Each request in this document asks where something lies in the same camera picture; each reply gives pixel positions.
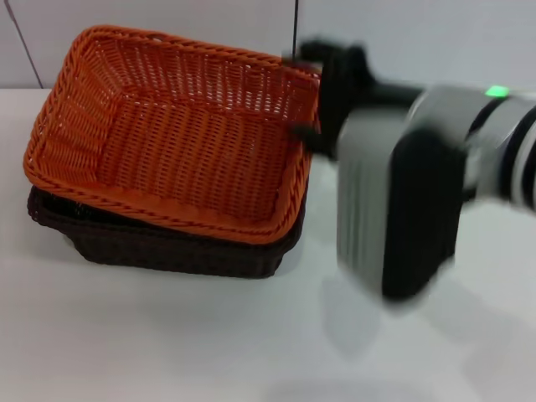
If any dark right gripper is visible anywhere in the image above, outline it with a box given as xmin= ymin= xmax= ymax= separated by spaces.
xmin=282 ymin=40 xmax=425 ymax=161

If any orange wicker basket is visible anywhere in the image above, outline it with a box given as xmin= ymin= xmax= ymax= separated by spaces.
xmin=23 ymin=24 xmax=323 ymax=246

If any dark brown wicker basket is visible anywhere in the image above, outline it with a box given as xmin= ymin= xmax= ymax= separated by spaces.
xmin=27 ymin=175 xmax=311 ymax=278

